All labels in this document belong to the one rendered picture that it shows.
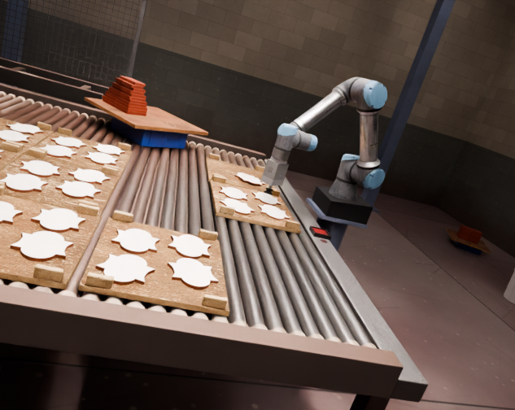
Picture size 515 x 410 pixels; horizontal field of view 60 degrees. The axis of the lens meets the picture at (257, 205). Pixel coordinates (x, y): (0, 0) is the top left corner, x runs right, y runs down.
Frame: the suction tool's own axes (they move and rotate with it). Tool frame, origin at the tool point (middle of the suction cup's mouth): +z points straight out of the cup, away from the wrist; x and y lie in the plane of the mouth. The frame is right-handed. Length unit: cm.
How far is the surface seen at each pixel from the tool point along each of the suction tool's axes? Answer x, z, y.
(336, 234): 15, 20, -53
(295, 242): 33.1, 5.5, 21.6
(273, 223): 20.5, 3.4, 20.6
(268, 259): 39, 5, 46
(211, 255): 32, 3, 67
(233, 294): 49, 5, 75
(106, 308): 44, 2, 111
